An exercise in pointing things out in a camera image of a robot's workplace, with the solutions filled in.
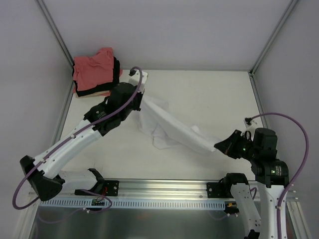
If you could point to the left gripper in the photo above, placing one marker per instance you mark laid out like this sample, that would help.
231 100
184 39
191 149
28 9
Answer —
138 100

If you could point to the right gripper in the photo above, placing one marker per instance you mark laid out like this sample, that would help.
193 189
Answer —
236 144

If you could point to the white t shirt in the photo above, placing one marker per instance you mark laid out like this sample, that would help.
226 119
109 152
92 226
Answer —
167 132

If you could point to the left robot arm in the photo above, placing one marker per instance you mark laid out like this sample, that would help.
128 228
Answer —
44 172

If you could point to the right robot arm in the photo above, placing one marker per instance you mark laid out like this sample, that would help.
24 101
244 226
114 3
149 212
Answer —
271 175

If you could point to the beige folded shirt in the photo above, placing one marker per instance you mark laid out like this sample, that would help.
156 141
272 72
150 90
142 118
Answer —
96 94

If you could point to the top pink folded shirt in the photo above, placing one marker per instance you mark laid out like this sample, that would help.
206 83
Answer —
91 71

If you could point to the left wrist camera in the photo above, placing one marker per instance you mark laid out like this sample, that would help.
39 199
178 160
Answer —
135 78

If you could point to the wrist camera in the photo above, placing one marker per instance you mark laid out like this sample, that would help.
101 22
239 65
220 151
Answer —
250 125
135 78

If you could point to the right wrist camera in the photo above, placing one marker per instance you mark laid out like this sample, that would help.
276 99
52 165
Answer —
250 125

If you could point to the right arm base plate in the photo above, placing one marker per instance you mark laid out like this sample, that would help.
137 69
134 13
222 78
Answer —
217 190

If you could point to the right side frame rail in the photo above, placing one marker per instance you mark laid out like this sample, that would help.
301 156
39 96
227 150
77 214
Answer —
260 104

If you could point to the frame rail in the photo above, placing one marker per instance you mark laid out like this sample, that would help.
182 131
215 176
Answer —
260 104
58 91

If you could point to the left side frame rail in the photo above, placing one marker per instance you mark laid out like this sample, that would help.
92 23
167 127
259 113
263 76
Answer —
58 91

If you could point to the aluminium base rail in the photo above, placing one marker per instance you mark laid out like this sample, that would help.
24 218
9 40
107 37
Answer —
137 188

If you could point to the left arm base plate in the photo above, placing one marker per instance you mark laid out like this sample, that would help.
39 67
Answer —
111 188

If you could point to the white slotted cable duct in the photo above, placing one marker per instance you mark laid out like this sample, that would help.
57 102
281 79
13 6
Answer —
117 203

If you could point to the left frame post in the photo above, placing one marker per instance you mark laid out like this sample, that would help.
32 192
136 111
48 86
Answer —
56 33

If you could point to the frame post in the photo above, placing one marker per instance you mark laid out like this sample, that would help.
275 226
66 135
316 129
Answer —
56 33
276 31

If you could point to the right frame post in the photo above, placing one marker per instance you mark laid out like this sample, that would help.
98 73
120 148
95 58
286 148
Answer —
276 31

